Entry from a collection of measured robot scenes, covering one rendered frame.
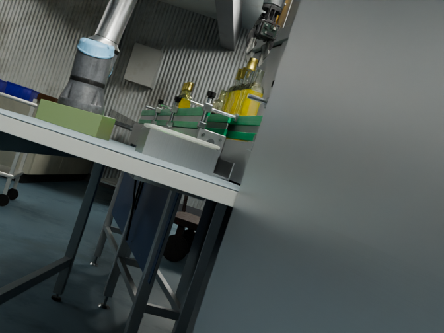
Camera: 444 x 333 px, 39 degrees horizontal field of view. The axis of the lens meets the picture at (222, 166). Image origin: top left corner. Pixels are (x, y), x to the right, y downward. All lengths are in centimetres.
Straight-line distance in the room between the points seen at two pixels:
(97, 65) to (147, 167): 85
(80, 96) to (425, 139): 147
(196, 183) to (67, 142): 27
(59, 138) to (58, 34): 825
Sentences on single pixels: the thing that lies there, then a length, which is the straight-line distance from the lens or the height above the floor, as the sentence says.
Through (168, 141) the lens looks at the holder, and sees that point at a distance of 181.
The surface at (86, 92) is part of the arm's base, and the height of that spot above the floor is 88.
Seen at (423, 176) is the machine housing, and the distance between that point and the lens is 67.
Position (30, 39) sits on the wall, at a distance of 960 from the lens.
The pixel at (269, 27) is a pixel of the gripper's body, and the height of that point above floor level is 130.
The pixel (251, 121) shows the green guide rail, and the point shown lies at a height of 95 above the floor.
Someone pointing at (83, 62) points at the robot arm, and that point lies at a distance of 204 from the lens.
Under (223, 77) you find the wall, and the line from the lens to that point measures 902.
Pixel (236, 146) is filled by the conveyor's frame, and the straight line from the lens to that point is 190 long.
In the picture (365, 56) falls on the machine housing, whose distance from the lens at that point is 89.
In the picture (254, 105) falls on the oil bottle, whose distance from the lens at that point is 212.
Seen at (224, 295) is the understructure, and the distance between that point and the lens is 111.
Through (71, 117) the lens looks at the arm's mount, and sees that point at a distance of 200.
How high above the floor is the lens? 78
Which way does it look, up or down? level
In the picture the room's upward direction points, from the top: 18 degrees clockwise
